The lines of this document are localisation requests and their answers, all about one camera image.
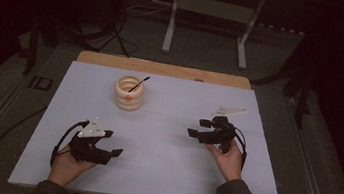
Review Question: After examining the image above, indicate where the white table sheet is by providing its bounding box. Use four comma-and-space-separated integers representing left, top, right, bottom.
6, 53, 298, 194

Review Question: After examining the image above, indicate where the hand-held gripper black cable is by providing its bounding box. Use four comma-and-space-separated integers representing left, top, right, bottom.
229, 127, 251, 170
49, 116, 90, 172

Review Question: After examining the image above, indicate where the white floor cable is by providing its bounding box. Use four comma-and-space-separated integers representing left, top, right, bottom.
123, 0, 174, 23

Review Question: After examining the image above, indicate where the white metal stand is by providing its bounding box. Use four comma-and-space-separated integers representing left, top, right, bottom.
160, 0, 267, 72

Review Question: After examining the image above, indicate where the black floor socket plate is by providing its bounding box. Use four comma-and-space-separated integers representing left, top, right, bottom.
28, 74, 54, 93

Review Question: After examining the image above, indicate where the wooden table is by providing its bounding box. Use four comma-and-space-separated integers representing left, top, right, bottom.
75, 49, 254, 90

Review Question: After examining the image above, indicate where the thin black pen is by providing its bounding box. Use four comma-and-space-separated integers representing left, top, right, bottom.
127, 73, 151, 96

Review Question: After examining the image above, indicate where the person's right hand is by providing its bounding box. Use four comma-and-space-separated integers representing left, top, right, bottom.
210, 137, 248, 185

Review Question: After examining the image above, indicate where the person's left hand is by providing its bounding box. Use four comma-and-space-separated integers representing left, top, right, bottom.
46, 143, 100, 192

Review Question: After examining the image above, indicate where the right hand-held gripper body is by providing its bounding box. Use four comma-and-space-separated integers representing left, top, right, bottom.
196, 102, 247, 156

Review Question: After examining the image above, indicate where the black metal stand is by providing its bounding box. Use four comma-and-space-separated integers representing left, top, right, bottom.
245, 50, 319, 131

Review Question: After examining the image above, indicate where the right hand-held gripper black cable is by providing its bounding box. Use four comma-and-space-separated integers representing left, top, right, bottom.
229, 127, 251, 170

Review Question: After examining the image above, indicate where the left hand-held gripper black cable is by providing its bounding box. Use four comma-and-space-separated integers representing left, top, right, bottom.
49, 116, 90, 172

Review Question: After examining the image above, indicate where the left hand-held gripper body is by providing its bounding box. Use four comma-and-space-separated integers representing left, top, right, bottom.
66, 113, 118, 168

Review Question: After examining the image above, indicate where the cream ribbed pen holder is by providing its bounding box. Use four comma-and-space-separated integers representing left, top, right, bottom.
111, 73, 147, 113

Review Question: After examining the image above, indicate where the black tripod stand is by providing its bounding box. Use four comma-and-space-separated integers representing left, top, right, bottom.
91, 0, 139, 59

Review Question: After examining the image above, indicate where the black floor cable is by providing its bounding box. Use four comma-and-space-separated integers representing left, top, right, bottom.
0, 100, 49, 194

